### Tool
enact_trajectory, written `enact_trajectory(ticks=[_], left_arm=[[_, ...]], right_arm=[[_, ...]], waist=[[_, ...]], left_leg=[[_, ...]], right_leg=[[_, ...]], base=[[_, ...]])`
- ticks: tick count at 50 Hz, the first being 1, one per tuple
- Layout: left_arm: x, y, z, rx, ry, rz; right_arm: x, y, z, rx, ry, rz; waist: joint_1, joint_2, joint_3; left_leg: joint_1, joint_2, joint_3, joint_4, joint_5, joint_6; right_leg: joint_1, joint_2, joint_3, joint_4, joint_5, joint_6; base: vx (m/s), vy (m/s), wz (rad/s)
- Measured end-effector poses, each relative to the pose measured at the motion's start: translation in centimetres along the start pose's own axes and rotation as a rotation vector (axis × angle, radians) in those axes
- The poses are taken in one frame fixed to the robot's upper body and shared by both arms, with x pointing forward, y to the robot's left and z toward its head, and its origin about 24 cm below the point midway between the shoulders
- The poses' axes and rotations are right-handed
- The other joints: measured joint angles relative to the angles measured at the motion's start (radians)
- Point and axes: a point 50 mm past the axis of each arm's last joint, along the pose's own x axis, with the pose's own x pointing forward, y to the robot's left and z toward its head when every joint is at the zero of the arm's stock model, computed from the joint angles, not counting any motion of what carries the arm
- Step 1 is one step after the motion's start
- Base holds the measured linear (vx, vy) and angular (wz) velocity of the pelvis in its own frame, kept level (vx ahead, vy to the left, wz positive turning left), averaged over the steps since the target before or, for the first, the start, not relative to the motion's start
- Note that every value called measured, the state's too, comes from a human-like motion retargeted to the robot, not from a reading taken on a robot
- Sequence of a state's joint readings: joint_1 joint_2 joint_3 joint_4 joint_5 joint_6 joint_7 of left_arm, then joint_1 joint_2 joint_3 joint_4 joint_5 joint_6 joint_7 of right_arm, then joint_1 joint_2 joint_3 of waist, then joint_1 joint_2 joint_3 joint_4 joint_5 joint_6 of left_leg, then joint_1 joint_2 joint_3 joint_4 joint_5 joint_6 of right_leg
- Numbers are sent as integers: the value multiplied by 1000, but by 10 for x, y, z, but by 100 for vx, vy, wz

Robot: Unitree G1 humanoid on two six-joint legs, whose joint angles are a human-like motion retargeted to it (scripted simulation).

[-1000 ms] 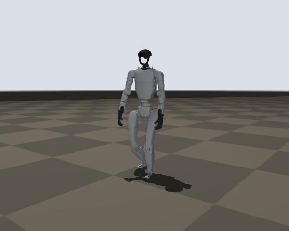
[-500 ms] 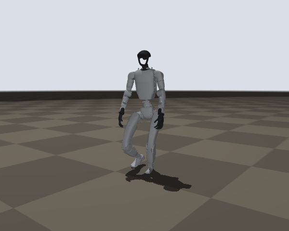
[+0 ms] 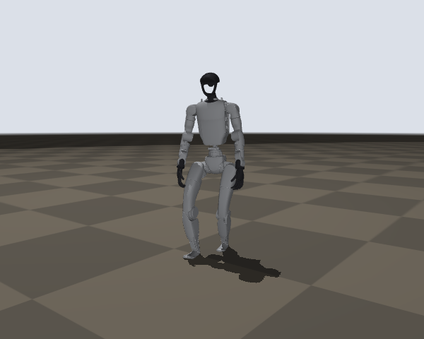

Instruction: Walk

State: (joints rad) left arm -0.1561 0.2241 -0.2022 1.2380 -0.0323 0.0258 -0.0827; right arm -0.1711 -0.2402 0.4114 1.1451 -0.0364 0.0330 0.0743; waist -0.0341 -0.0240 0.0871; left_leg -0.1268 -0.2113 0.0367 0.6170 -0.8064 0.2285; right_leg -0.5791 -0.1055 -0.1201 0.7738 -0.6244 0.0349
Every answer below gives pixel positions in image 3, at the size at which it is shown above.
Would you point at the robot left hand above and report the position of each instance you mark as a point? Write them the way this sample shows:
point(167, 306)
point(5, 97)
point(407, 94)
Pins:
point(239, 176)

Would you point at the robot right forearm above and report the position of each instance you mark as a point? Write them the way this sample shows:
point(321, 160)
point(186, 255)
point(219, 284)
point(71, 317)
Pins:
point(183, 152)

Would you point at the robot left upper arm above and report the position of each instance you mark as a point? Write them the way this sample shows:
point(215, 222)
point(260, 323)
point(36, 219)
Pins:
point(234, 112)

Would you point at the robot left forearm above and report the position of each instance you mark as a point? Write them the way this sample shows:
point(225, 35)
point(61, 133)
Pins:
point(239, 148)

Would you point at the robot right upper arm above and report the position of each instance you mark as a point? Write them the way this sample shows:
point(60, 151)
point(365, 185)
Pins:
point(189, 123)

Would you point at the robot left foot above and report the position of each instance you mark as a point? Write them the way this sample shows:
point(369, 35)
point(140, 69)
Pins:
point(222, 247)

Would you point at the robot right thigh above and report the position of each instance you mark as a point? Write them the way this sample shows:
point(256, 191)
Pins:
point(193, 182)

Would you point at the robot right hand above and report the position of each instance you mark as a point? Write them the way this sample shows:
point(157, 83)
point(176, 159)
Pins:
point(180, 166)

